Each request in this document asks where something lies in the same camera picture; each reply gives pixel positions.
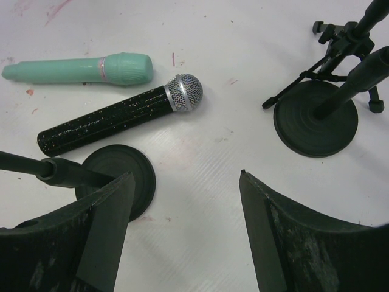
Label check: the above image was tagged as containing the black glitter microphone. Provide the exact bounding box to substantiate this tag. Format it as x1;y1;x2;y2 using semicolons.
37;74;204;157

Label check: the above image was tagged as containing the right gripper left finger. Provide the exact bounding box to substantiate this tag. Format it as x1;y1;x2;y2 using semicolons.
1;173;135;291

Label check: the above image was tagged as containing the teal plastic microphone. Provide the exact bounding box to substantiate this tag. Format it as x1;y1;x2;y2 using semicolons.
1;52;154;86

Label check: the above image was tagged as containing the black round-base mic stand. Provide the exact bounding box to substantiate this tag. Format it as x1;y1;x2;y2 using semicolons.
1;145;156;222

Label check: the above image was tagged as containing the black tripod shock-mount stand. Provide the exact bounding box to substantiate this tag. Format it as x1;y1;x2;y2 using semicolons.
262;1;388;110

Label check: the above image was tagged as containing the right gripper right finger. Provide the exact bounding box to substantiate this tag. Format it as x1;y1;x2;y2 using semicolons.
239;171;388;291

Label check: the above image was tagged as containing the black round-base clip stand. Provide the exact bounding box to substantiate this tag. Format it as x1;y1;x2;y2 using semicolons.
273;47;388;158

